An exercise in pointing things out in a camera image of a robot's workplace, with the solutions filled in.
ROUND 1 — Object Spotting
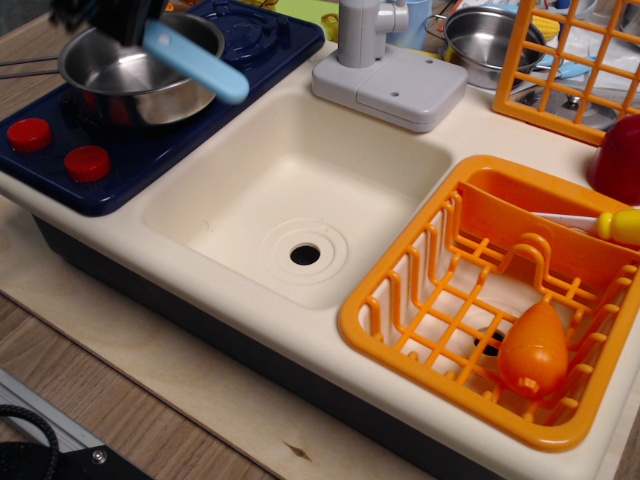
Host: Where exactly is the white spoon with blue handle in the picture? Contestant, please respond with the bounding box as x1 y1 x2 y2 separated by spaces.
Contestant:
142 20 250 105

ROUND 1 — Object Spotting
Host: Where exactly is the cream toy kitchen sink unit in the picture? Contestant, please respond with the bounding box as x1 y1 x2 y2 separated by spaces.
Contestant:
1 63 638 479

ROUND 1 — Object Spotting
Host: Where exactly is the grey toy faucet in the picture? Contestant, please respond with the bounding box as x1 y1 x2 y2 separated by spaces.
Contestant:
311 1 468 133

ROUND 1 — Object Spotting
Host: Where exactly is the right red stove knob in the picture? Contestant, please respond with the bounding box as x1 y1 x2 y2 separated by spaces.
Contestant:
63 145 112 183

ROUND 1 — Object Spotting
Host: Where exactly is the black bracket with screw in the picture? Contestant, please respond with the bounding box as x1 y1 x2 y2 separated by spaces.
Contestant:
54 445 151 480

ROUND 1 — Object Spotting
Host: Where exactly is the black braided cable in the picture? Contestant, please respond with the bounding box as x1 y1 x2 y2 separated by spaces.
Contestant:
0 403 61 480

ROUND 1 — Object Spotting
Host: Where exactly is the left red stove knob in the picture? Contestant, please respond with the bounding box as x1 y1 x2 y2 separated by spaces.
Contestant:
7 118 53 153

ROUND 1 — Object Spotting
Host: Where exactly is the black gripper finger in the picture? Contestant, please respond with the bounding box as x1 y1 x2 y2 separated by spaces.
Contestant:
50 0 101 28
94 0 168 46

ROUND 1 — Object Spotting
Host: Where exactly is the steel pan with wire handle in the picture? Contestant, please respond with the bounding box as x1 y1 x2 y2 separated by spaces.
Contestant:
4 28 216 127

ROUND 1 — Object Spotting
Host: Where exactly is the orange plastic toy carrot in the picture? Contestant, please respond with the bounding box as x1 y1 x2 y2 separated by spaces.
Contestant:
497 301 569 399

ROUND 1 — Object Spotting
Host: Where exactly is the steel pot lid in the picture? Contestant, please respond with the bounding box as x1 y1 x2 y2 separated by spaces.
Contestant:
512 86 617 132

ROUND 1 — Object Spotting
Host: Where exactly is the orange plastic dish rack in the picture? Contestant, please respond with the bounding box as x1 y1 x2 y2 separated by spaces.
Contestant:
338 155 639 452

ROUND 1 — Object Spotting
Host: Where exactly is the red stove knob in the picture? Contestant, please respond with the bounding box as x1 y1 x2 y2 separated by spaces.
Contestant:
7 118 53 153
63 145 112 183

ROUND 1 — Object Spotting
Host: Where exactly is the yellow handled white utensil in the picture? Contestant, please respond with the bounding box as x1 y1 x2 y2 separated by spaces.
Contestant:
534 209 639 247

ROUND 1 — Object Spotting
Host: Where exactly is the dark blue toy stove top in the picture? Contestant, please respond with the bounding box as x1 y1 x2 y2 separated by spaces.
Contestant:
1 1 325 216

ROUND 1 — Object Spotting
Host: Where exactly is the light blue plastic cup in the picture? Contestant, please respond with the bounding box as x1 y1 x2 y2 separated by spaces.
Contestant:
386 0 432 50

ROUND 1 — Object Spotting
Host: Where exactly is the orange plastic grid rack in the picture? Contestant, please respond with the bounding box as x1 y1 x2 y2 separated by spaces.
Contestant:
493 1 639 146

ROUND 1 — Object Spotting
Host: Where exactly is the steel pot in background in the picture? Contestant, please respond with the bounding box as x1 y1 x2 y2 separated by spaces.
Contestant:
424 5 516 91

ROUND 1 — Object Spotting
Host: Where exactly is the yellow toy corn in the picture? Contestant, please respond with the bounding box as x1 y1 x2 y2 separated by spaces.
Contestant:
532 15 561 42

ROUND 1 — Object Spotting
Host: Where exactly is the red plastic cup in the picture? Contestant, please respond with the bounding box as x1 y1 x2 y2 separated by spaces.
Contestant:
587 114 639 206

